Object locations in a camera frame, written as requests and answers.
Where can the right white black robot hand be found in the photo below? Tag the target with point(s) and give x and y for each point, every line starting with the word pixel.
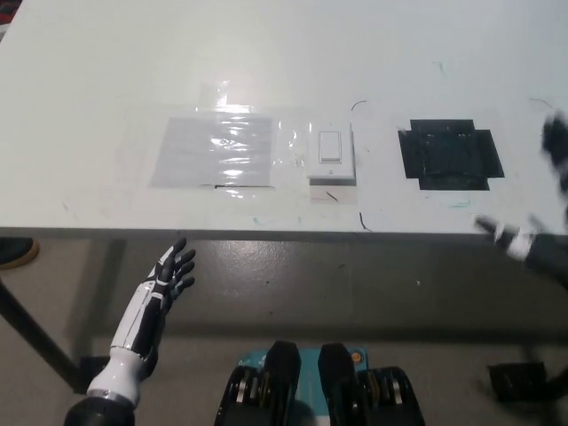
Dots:
pixel 517 244

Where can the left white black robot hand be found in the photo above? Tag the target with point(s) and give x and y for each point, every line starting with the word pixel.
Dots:
pixel 133 319

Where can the white rocker wall switch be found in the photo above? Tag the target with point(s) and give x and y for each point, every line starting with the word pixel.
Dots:
pixel 330 153

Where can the black teal robot body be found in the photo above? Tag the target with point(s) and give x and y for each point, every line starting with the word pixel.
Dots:
pixel 319 386

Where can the black table leg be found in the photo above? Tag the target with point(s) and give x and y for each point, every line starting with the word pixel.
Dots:
pixel 35 328

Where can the black tape square patch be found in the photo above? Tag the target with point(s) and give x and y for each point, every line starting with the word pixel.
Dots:
pixel 448 153

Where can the black tan-rimmed round object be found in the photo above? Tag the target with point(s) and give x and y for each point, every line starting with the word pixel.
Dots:
pixel 20 255

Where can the clear plastic film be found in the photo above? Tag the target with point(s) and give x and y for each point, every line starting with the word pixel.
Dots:
pixel 231 106

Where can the red patterned object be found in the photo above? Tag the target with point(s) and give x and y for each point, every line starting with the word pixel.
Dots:
pixel 5 11

